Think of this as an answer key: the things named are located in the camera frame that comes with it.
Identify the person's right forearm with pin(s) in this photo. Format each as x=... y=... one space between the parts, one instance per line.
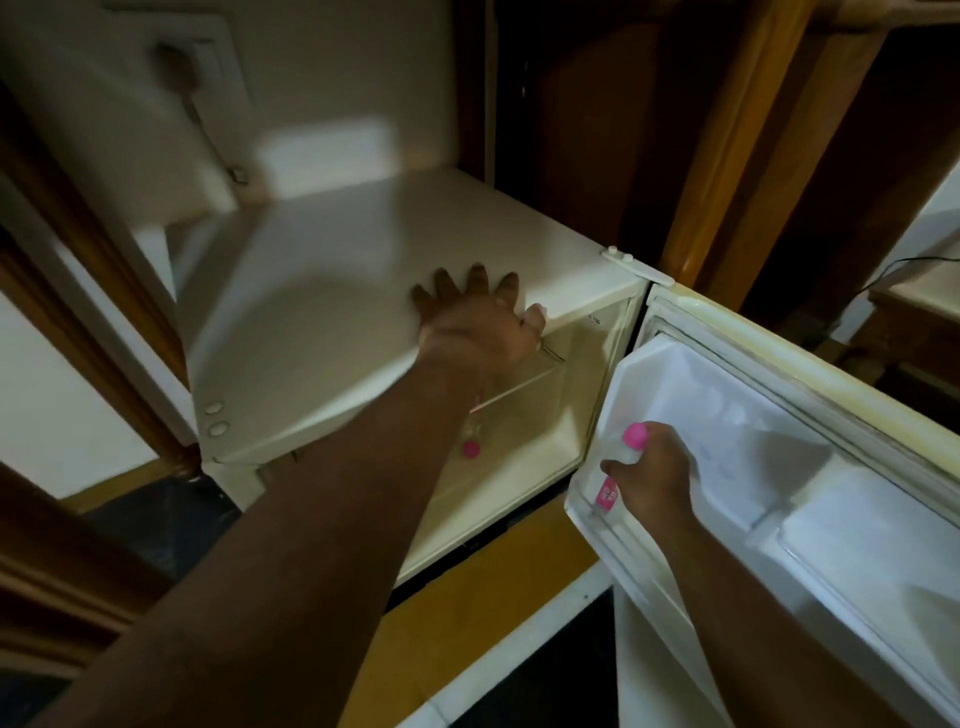
x=757 y=630

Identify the person's left middle finger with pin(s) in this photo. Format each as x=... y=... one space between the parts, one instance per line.
x=478 y=281

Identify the person's left thumb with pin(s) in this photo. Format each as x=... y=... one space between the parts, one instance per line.
x=534 y=319

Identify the white fridge door hinge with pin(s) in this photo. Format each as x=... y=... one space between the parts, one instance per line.
x=634 y=264

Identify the white wall socket plate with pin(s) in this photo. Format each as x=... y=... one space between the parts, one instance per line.
x=225 y=67

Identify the person's left little finger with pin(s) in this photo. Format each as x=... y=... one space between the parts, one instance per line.
x=422 y=304

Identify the person's left forearm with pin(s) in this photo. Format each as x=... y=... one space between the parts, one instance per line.
x=300 y=525

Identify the wooden side table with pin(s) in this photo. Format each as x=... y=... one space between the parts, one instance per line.
x=919 y=300

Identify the clear bottle with pink cap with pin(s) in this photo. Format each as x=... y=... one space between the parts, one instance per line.
x=471 y=448
x=634 y=436

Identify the person's right thumb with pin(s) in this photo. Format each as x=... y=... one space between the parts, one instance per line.
x=619 y=471

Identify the glass fridge shelf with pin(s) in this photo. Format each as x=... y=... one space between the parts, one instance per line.
x=525 y=379

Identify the white fridge door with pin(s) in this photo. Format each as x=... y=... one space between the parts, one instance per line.
x=810 y=510

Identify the person's right hand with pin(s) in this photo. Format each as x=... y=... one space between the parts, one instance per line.
x=664 y=480

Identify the person's left hand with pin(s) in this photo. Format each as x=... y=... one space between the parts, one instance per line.
x=476 y=334

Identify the white mini fridge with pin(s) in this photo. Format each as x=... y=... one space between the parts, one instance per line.
x=337 y=300

